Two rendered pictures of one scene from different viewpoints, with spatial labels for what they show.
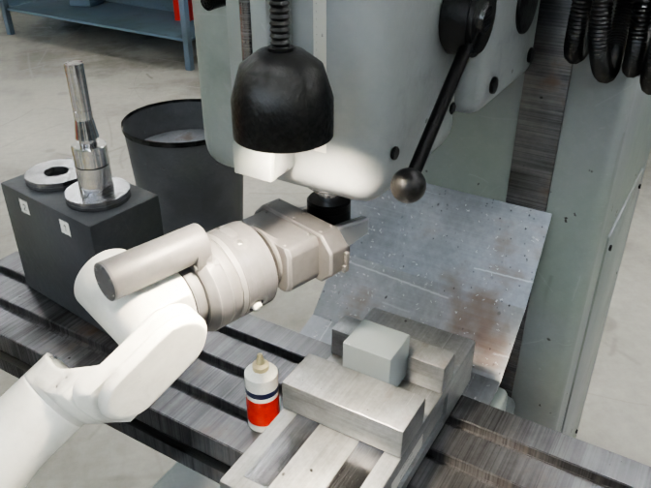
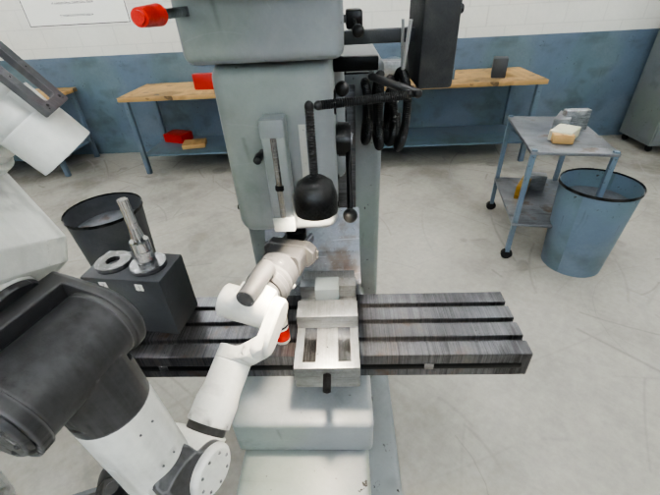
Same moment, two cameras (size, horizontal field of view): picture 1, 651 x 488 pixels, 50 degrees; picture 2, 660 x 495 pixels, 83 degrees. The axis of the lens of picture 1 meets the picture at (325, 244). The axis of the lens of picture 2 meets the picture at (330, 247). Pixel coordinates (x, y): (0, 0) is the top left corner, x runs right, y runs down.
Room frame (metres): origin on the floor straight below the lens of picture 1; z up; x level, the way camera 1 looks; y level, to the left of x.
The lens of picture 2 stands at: (-0.03, 0.27, 1.71)
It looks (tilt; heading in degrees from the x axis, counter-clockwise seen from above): 35 degrees down; 332
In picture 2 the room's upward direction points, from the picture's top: 3 degrees counter-clockwise
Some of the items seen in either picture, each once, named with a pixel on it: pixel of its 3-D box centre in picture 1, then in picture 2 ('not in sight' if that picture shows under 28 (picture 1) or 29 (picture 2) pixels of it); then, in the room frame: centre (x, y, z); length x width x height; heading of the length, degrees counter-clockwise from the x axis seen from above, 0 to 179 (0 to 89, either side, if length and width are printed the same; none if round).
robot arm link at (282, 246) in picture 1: (263, 258); (282, 265); (0.59, 0.06, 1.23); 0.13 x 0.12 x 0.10; 44
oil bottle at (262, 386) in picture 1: (262, 388); (280, 325); (0.64, 0.08, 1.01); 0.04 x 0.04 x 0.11
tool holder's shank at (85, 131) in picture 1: (80, 104); (130, 220); (0.89, 0.32, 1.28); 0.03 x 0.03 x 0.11
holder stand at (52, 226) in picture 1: (87, 239); (142, 290); (0.92, 0.36, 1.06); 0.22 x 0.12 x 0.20; 52
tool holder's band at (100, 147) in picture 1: (89, 146); (138, 241); (0.89, 0.32, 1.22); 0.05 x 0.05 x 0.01
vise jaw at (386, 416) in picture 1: (352, 402); (327, 313); (0.58, -0.03, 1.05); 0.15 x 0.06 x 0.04; 60
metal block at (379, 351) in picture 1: (375, 358); (327, 292); (0.62, -0.06, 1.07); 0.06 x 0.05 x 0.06; 60
